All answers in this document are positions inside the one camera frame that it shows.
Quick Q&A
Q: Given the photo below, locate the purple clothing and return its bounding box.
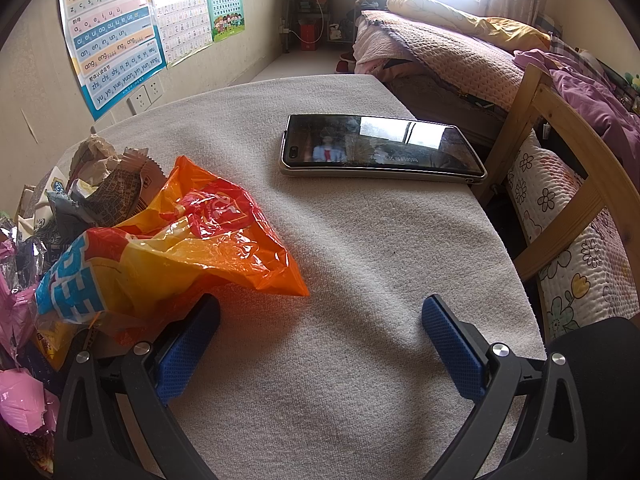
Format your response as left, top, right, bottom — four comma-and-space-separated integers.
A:
514, 48, 640, 182

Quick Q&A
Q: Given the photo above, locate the crumpled paper ball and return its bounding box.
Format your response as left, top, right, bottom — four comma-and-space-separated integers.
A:
69, 131, 127, 192

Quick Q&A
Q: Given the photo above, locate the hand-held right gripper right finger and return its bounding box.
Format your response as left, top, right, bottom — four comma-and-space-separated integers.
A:
421, 295, 587, 480

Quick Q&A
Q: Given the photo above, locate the white wall switch plate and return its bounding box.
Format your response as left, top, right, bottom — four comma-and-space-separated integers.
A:
92, 110, 116, 137

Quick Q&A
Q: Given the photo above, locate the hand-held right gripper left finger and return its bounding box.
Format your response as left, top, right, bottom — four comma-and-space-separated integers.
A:
54, 294, 221, 480

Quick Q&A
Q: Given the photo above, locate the wooden chair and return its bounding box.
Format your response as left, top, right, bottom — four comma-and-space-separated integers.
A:
471, 62, 640, 322

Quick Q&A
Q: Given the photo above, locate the green-edged wall poster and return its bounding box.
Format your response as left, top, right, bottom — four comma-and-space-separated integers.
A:
204, 0, 248, 43

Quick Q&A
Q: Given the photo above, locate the blue silver wrapper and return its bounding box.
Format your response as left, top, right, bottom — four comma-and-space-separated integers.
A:
44, 190, 97, 242

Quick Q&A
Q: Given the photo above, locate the yellow quilt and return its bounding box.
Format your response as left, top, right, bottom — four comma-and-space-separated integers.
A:
387, 0, 552, 54

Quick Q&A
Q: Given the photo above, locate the white milk carton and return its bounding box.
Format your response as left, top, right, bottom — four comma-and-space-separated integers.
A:
16, 170, 69, 227

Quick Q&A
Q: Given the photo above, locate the bed with pink blanket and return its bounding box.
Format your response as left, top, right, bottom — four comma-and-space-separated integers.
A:
352, 7, 532, 117

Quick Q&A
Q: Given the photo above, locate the floral cushion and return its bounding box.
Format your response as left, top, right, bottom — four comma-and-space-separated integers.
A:
504, 129, 640, 347

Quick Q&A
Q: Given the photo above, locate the orange snack bag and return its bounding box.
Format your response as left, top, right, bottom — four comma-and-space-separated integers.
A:
32, 155, 311, 374

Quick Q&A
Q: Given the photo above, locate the white charging cable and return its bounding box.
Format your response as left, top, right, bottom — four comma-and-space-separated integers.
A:
286, 0, 327, 44

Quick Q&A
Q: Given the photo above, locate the smartphone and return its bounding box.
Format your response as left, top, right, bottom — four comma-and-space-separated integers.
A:
278, 113, 489, 184

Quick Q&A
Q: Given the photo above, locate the red bag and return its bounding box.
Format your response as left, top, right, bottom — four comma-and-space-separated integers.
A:
298, 18, 326, 52

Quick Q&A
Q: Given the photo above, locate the dark patterned wrapper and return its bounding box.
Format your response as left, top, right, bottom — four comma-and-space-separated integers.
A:
94, 147, 169, 227

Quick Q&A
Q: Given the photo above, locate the dark bed base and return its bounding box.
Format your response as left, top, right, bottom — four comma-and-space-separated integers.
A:
384, 72, 512, 147

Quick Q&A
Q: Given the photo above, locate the crumpled pink wrapper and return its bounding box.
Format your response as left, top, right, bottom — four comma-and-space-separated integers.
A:
0, 260, 40, 362

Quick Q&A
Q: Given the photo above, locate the blue letter wall poster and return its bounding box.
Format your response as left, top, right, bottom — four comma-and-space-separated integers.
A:
56, 0, 169, 122

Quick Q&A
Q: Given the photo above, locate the white chart wall poster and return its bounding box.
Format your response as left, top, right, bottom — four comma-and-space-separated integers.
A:
150, 0, 212, 69

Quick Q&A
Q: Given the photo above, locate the pink snack packet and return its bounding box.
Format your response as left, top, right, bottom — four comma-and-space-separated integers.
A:
0, 367, 60, 437

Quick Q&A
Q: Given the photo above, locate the metal shelf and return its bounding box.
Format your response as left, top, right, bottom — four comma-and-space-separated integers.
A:
276, 0, 364, 55

